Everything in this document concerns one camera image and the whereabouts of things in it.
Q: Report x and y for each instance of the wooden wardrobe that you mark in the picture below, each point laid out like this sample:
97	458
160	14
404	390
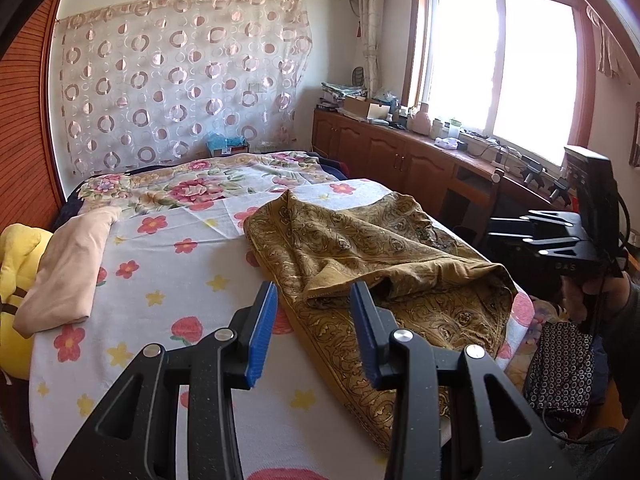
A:
30	190

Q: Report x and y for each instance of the right hand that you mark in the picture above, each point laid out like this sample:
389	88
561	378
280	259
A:
595	301

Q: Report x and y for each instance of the yellow plush toy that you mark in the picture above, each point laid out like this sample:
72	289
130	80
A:
21	250

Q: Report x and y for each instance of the circle-pattern sheer curtain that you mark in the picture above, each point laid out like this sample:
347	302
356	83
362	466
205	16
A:
154	82

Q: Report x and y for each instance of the beige folded cloth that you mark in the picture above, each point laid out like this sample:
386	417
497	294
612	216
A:
65	283

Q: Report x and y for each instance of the window with wooden frame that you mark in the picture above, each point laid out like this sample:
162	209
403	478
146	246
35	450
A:
519	71

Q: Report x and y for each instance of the mustard patterned garment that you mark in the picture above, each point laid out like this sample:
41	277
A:
434	285

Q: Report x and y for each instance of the cardboard box on cabinet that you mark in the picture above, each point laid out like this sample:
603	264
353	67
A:
365	109

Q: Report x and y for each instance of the floral bed quilt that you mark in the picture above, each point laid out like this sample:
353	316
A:
199	184

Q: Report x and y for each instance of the long wooden cabinet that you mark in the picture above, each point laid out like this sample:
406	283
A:
451	186

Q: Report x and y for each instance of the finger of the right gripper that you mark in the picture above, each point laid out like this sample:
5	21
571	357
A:
538	222
569	247

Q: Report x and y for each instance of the blue tissue box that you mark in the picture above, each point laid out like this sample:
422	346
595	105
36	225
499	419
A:
219	145

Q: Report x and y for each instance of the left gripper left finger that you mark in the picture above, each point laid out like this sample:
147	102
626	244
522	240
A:
132	431

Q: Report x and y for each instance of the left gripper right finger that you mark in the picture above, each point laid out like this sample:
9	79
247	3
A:
456	415

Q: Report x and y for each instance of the white bottle on cabinet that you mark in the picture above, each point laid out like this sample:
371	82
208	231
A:
420	122

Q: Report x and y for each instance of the black dotted fabric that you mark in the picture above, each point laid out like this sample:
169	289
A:
560	376

